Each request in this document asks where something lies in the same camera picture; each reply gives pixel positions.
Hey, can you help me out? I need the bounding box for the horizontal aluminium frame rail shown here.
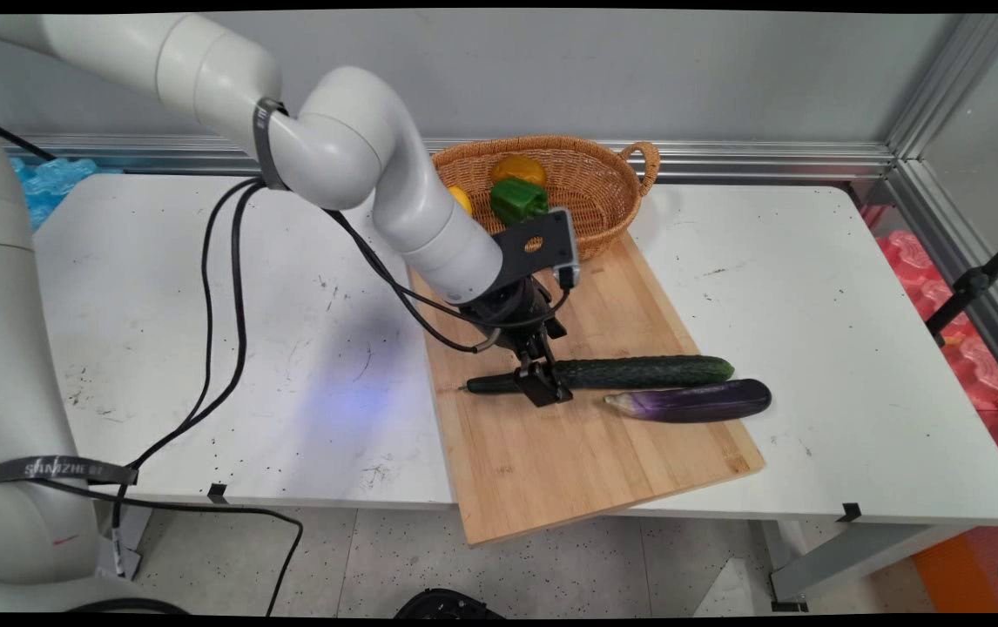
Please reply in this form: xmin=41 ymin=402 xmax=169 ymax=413
xmin=0 ymin=133 xmax=898 ymax=185

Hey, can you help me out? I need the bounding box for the orange bell pepper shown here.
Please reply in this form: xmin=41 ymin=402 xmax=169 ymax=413
xmin=489 ymin=154 xmax=549 ymax=188

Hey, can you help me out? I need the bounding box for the dark green cucumber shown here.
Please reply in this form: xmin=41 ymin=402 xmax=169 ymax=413
xmin=461 ymin=354 xmax=737 ymax=395

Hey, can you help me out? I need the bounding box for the woven wicker basket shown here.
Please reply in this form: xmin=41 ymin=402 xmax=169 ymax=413
xmin=429 ymin=134 xmax=662 ymax=263

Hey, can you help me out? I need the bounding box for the black round floor object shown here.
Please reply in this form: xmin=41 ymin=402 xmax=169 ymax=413
xmin=394 ymin=588 xmax=506 ymax=620

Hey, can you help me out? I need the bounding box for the upright aluminium frame post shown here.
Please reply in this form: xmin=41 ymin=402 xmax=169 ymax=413
xmin=885 ymin=12 xmax=998 ymax=163

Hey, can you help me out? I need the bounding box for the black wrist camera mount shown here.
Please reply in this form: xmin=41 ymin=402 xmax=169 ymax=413
xmin=489 ymin=207 xmax=582 ymax=294

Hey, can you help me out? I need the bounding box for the black tripod stand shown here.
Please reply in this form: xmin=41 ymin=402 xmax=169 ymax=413
xmin=925 ymin=222 xmax=998 ymax=347

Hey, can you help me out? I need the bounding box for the grey cable strap on arm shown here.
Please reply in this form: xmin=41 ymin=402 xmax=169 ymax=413
xmin=253 ymin=98 xmax=292 ymax=192

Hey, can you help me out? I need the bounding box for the orange floor mat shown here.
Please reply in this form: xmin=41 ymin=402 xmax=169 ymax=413
xmin=910 ymin=488 xmax=998 ymax=614

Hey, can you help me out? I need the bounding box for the purple eggplant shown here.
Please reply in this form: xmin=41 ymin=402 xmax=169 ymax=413
xmin=603 ymin=377 xmax=773 ymax=425

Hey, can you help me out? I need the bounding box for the slanted aluminium frame rail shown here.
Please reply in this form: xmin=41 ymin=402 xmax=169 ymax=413
xmin=885 ymin=159 xmax=998 ymax=406

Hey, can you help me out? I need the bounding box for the black cable along floor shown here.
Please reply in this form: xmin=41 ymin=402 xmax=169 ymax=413
xmin=29 ymin=477 xmax=305 ymax=616

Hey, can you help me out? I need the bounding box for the grey metal table leg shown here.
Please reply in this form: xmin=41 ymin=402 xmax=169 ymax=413
xmin=97 ymin=500 xmax=153 ymax=582
xmin=760 ymin=519 xmax=976 ymax=612

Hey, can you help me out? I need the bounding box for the thin black cable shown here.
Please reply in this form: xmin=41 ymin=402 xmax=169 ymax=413
xmin=112 ymin=177 xmax=261 ymax=558

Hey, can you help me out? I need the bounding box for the green bell pepper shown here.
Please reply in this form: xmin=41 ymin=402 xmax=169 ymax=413
xmin=489 ymin=178 xmax=550 ymax=228

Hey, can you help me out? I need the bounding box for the wooden cutting board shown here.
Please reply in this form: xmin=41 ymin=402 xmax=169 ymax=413
xmin=408 ymin=228 xmax=766 ymax=548

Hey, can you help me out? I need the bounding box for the grey SAMZHE velcro strap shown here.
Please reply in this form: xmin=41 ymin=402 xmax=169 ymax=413
xmin=0 ymin=455 xmax=140 ymax=487

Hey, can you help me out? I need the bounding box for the blue foam packing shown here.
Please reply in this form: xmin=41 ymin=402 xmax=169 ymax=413
xmin=10 ymin=156 xmax=101 ymax=231

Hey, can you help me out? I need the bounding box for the pink foam packing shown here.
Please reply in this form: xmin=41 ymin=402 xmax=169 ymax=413
xmin=872 ymin=228 xmax=998 ymax=412

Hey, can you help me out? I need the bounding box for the black cable with white label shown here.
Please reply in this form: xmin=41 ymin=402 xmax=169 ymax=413
xmin=112 ymin=179 xmax=266 ymax=577

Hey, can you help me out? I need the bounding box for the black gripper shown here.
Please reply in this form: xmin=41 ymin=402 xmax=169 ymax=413
xmin=459 ymin=276 xmax=574 ymax=408

